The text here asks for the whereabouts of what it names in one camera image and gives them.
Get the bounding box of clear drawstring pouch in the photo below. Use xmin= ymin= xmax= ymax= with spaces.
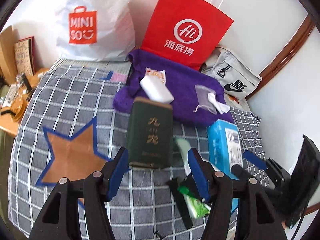
xmin=193 ymin=85 xmax=217 ymax=114

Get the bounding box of white foam sponge block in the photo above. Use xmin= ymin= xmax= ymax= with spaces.
xmin=139 ymin=75 xmax=174 ymax=104

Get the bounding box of fruit print wipe packet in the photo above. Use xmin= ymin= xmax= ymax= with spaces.
xmin=145 ymin=68 xmax=166 ymax=84

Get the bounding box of green tissue packet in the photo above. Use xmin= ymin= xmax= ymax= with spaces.
xmin=178 ymin=186 xmax=211 ymax=219

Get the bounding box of blue tissue pack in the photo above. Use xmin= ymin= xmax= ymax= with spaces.
xmin=207 ymin=119 xmax=243 ymax=179

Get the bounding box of grey Nike waist bag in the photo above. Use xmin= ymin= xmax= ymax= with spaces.
xmin=201 ymin=45 xmax=262 ymax=100

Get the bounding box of grey checkered cloth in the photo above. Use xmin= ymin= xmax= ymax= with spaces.
xmin=7 ymin=63 xmax=271 ymax=240

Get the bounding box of wooden nightstand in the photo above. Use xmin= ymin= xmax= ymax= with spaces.
xmin=0 ymin=68 xmax=49 ymax=138

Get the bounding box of purple towel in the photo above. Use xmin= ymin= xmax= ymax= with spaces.
xmin=113 ymin=49 xmax=234 ymax=127

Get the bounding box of dark green tea tin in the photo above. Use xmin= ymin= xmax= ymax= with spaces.
xmin=125 ymin=97 xmax=173 ymax=169

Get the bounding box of glass amber teapot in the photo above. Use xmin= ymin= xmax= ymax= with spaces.
xmin=1 ymin=73 xmax=35 ymax=122

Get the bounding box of red paper shopping bag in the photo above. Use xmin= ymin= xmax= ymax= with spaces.
xmin=140 ymin=0 xmax=233 ymax=70

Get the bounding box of wooden headboard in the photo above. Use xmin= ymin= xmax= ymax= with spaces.
xmin=0 ymin=26 xmax=18 ymax=85

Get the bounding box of framed picture book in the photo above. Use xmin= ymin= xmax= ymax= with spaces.
xmin=14 ymin=36 xmax=35 ymax=76

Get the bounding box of white Miniso plastic bag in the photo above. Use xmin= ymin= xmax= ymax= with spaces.
xmin=56 ymin=0 xmax=135 ymax=62

